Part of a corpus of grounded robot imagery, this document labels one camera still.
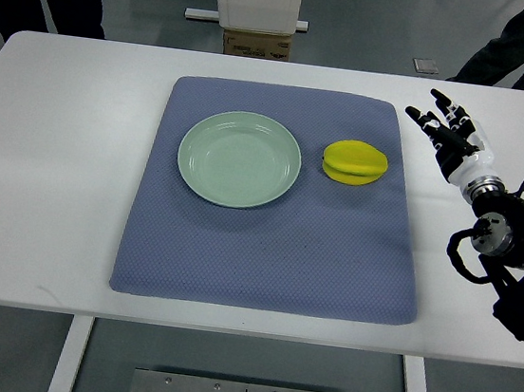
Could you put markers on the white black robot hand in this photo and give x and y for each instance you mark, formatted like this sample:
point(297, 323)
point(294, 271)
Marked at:
point(463, 152)

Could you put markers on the yellow starfruit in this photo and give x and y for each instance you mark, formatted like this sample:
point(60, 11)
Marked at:
point(354, 162)

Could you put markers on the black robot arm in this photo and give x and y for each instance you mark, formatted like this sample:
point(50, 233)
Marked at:
point(492, 251)

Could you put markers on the grey floor outlet plate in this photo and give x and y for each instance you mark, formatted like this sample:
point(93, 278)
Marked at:
point(425, 66)

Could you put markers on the light green plate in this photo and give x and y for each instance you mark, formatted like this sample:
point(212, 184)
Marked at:
point(239, 159)

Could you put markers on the brown cardboard box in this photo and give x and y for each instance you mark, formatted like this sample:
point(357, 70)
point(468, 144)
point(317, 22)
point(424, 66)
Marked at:
point(257, 45)

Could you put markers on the white pillar stand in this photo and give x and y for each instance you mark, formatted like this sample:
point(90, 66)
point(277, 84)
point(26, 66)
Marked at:
point(265, 16)

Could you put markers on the white table leg left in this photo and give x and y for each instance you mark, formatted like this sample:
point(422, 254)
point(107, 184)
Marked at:
point(72, 354)

